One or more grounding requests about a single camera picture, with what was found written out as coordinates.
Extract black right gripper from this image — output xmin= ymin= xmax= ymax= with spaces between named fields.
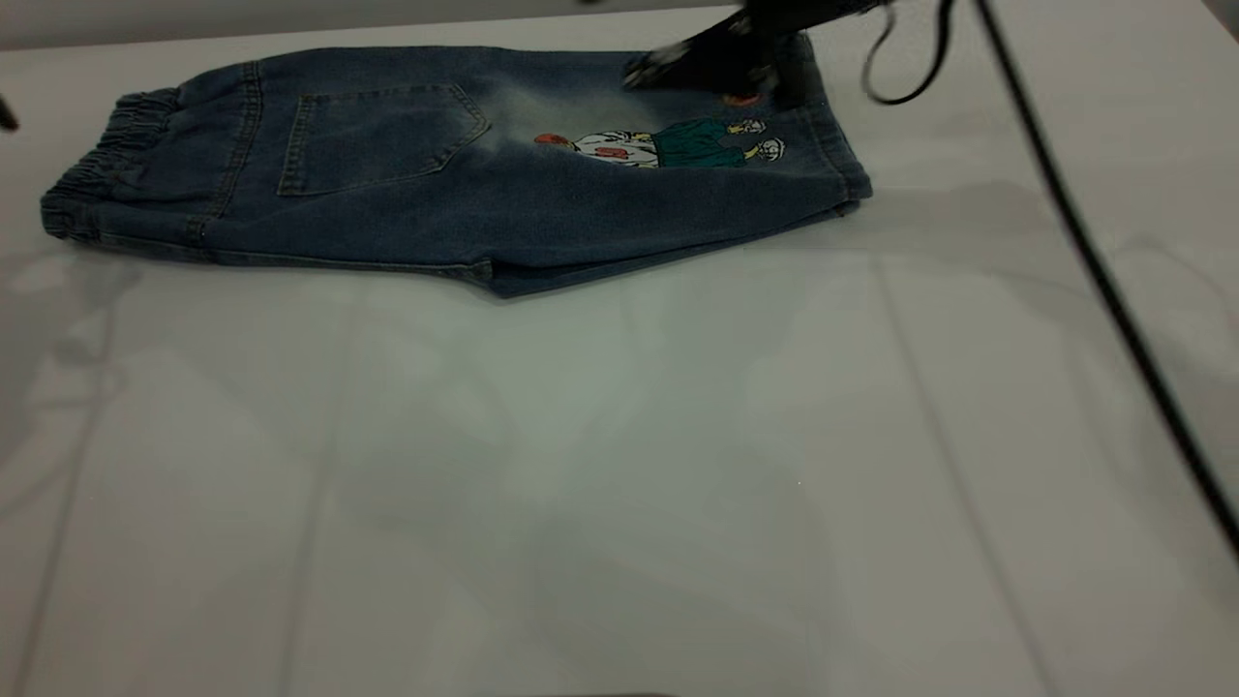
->
xmin=624 ymin=0 xmax=896 ymax=96

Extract blue denim pants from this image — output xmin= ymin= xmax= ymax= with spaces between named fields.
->
xmin=39 ymin=34 xmax=874 ymax=299

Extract thin black looped cable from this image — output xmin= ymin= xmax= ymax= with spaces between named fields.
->
xmin=860 ymin=0 xmax=956 ymax=106

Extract thick black braided cable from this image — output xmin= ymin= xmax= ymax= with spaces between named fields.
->
xmin=973 ymin=0 xmax=1239 ymax=562

